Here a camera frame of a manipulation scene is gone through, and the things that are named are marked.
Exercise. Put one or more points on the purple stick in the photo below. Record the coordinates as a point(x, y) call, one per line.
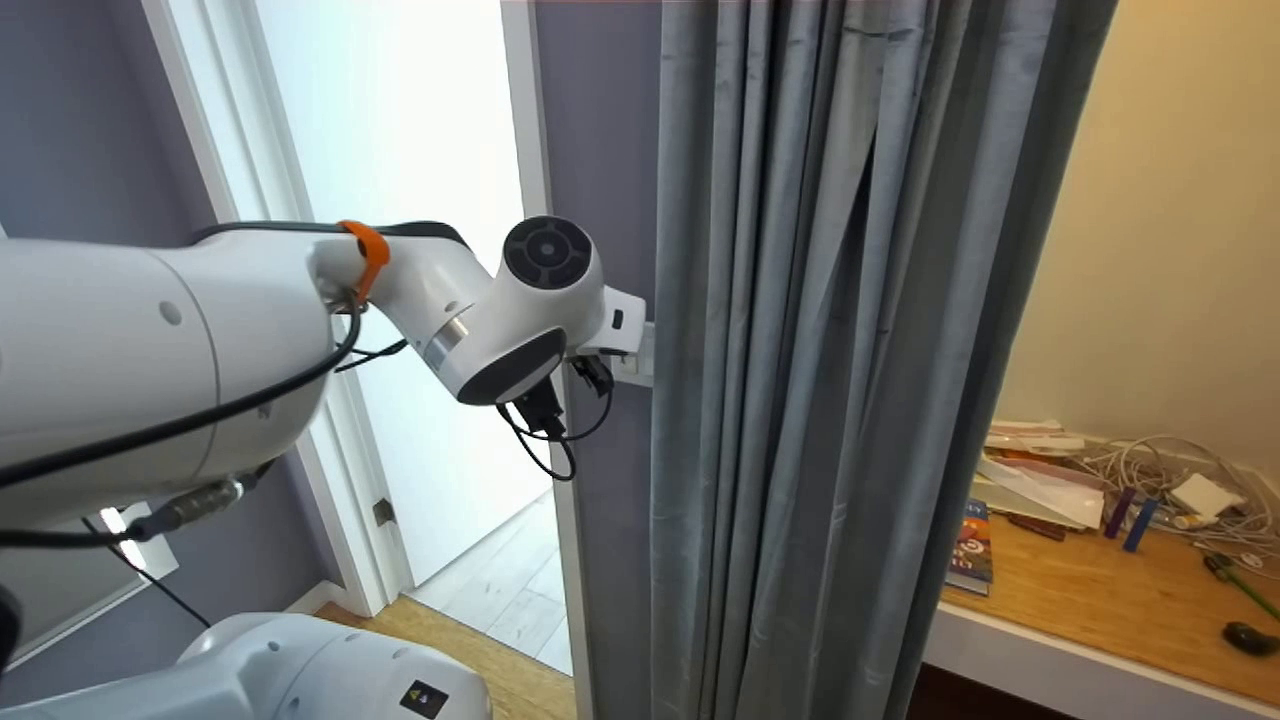
point(1120, 512)

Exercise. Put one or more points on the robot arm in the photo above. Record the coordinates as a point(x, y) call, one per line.
point(120, 340)

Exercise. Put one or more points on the colourful book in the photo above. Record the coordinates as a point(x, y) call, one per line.
point(973, 548)

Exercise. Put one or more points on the white door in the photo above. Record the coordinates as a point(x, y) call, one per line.
point(250, 120)

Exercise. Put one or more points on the stack of papers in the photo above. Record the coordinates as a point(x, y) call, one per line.
point(1040, 485)

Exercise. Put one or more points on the grey curtain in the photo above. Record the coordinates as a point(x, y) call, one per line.
point(820, 350)

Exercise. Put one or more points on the small black object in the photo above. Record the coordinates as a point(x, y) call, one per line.
point(1250, 638)

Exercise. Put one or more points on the blue stick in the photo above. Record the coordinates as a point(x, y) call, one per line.
point(1140, 524)

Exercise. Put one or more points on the white power adapter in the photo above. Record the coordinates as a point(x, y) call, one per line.
point(1205, 495)

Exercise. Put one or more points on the brown flat object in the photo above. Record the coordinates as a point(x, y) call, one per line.
point(1036, 527)

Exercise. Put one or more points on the green pen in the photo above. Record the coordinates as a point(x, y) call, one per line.
point(1240, 582)

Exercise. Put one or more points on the wooden desk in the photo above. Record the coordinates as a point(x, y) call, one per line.
point(1090, 600)

